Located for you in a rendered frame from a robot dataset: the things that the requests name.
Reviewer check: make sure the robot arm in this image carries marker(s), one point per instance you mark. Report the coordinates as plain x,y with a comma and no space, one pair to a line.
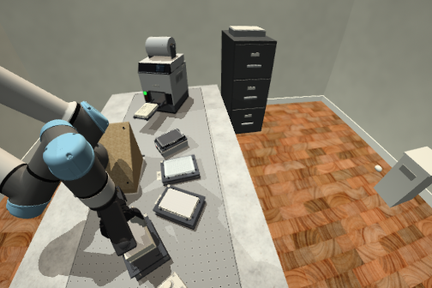
76,161

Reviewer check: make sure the grey cylinder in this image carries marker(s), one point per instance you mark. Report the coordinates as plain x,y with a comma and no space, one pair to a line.
159,46

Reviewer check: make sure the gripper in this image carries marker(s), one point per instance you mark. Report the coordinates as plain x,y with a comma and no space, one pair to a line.
133,214

